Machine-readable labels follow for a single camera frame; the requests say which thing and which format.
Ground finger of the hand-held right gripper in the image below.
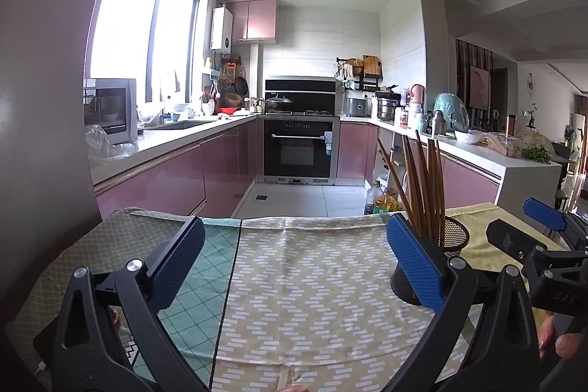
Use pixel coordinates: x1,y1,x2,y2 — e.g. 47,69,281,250
524,198,588,237
486,219,552,272

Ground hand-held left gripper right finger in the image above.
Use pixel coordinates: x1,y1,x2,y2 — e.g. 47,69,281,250
386,213,540,392

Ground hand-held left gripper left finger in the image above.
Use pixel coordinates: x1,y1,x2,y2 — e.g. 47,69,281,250
50,215,207,392

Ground black mesh holder cup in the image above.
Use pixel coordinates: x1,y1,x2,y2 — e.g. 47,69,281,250
390,215,470,305

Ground bunch of wooden chopsticks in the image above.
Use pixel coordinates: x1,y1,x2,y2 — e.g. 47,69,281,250
377,130,446,246

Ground person's right hand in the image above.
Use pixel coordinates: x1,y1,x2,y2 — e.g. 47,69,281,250
537,314,585,364

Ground green leafy vegetables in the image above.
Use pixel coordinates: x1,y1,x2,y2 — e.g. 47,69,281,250
521,145,552,164

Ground pink base cabinets under counter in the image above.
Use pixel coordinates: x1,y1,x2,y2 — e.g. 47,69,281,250
337,121,501,209

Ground yellow cooking oil bottle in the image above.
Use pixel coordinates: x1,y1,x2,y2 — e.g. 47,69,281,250
374,188,405,213

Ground clear plastic food container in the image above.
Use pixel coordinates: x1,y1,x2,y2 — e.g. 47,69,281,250
487,132,524,158

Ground clear plastic bottle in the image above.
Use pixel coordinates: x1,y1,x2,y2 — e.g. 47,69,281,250
365,181,384,215

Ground pink base cabinets long row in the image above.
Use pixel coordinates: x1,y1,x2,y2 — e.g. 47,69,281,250
94,119,263,220

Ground white bowl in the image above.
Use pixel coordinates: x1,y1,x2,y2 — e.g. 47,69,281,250
455,129,485,145

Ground patchwork tablecloth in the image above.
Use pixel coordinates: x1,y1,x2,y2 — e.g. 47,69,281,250
9,202,570,392

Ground white kitchen countertop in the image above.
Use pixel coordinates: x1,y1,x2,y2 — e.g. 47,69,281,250
89,114,563,186

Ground clear plastic bag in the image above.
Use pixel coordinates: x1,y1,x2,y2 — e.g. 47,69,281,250
85,124,136,163

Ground stainless steel steamer pot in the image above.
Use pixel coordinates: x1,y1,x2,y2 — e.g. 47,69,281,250
376,91,398,122

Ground built-in black oven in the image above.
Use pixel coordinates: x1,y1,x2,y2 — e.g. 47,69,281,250
262,119,341,186

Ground pink kettle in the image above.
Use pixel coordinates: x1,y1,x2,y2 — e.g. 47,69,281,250
409,84,426,117

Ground white toaster oven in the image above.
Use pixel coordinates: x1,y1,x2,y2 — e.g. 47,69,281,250
83,78,137,145

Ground silver rice cooker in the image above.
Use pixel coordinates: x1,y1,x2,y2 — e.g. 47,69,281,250
344,93,372,118

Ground kitchen faucet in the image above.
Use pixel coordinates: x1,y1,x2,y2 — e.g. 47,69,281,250
161,68,181,119

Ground wok with lid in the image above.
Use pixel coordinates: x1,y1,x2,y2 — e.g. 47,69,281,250
264,95,295,114

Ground black range hood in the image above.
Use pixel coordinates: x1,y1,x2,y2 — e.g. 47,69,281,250
265,77,338,115

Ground kitchen window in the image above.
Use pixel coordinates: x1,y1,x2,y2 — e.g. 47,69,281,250
89,0,207,103

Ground framed wall picture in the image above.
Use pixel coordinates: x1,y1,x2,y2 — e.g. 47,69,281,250
469,65,491,108

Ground black wall rack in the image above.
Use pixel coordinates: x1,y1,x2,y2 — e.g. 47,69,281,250
335,56,384,90

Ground white wall water heater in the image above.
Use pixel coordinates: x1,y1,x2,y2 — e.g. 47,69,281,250
210,6,233,51

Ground pink wall cabinet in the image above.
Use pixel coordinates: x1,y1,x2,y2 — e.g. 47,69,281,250
225,0,279,42

